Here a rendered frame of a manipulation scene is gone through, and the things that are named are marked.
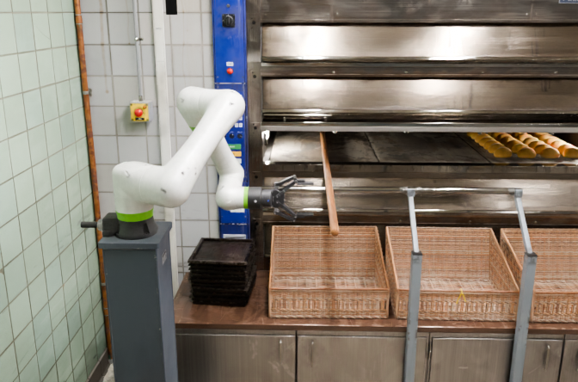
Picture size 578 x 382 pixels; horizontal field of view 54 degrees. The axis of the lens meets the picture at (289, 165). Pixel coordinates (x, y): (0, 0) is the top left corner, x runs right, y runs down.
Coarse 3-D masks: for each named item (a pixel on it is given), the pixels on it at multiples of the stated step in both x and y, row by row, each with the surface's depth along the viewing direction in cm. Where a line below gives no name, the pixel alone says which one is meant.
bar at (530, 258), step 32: (288, 192) 258; (320, 192) 257; (352, 192) 257; (384, 192) 256; (416, 192) 256; (448, 192) 255; (480, 192) 255; (512, 192) 254; (416, 256) 240; (416, 288) 243; (416, 320) 247
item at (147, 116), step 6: (132, 102) 280; (138, 102) 279; (144, 102) 279; (150, 102) 281; (132, 108) 280; (138, 108) 280; (150, 108) 281; (132, 114) 281; (144, 114) 281; (150, 114) 281; (132, 120) 282; (138, 120) 281; (144, 120) 281; (150, 120) 282
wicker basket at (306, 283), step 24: (288, 240) 298; (312, 240) 298; (336, 240) 298; (360, 240) 298; (312, 264) 298; (336, 264) 298; (360, 264) 298; (384, 264) 272; (288, 288) 257; (312, 288) 256; (336, 288) 256; (360, 288) 256; (384, 288) 256; (288, 312) 260; (312, 312) 260; (336, 312) 260; (360, 312) 263; (384, 312) 263
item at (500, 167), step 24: (264, 168) 294; (288, 168) 293; (312, 168) 293; (336, 168) 292; (360, 168) 292; (384, 168) 292; (408, 168) 291; (432, 168) 291; (456, 168) 291; (480, 168) 290; (504, 168) 290; (528, 168) 290; (552, 168) 289; (576, 168) 289
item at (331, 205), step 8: (320, 136) 348; (328, 160) 290; (328, 168) 275; (328, 176) 261; (328, 184) 249; (328, 192) 240; (328, 200) 230; (328, 208) 224; (336, 216) 213; (336, 224) 204; (336, 232) 199
